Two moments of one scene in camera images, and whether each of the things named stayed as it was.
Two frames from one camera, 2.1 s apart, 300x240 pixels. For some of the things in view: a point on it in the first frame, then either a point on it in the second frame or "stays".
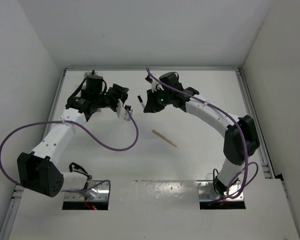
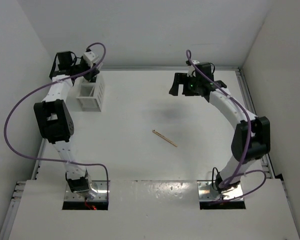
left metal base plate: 99,192 stays
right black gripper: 151,106 -> 181,78
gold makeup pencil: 168,140 stays
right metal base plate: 207,191 stays
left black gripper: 119,92 -> 91,75
